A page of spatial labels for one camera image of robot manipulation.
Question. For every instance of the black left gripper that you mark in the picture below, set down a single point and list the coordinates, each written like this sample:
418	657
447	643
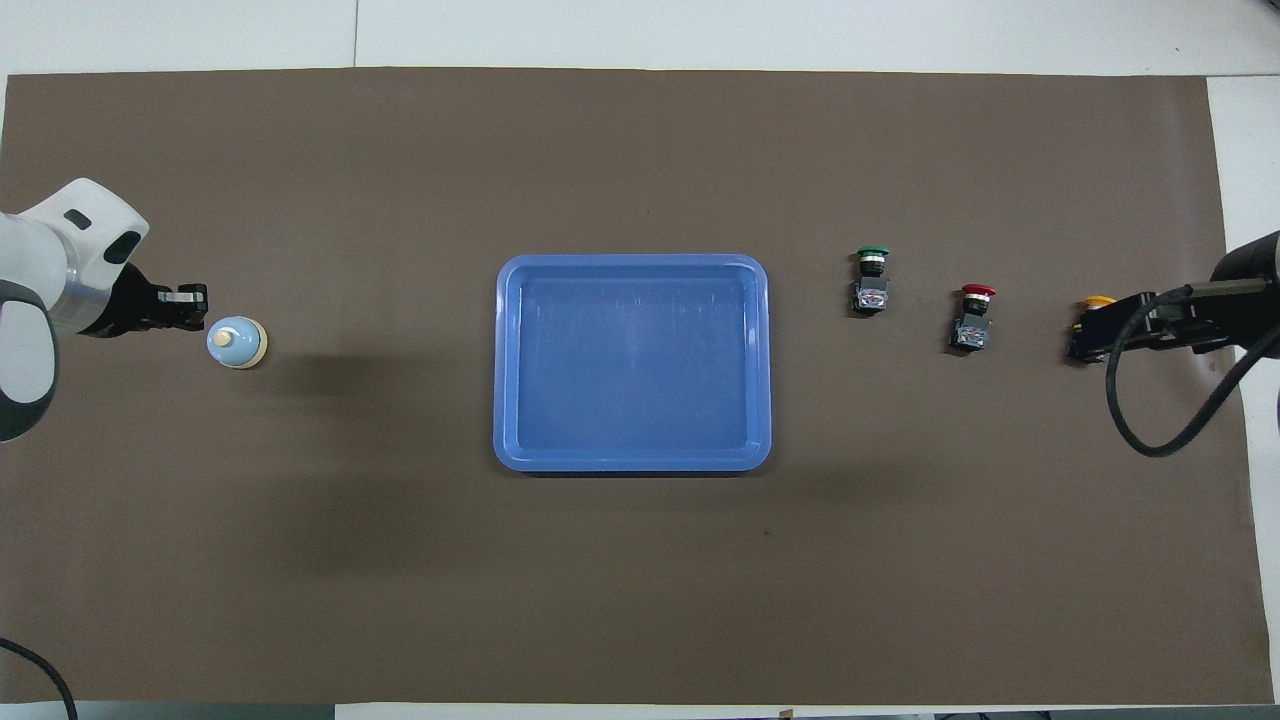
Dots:
130	300

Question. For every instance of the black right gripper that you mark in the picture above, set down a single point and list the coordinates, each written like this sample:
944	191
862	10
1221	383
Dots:
1245	270

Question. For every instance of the yellow push button switch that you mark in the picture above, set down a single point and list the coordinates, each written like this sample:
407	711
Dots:
1100	301

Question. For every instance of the light blue call bell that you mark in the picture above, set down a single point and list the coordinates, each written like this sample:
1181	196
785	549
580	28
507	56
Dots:
237	342

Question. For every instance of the red push button switch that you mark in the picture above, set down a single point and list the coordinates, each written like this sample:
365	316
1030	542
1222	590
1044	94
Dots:
974	318

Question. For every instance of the green push button switch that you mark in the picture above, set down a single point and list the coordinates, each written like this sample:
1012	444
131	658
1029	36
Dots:
872	280

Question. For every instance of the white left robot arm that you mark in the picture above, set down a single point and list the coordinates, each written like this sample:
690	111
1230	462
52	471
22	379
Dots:
40	260

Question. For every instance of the blue plastic tray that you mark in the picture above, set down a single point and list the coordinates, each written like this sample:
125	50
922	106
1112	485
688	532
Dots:
632	365

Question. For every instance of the brown table mat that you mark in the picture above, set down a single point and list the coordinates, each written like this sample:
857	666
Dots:
400	550

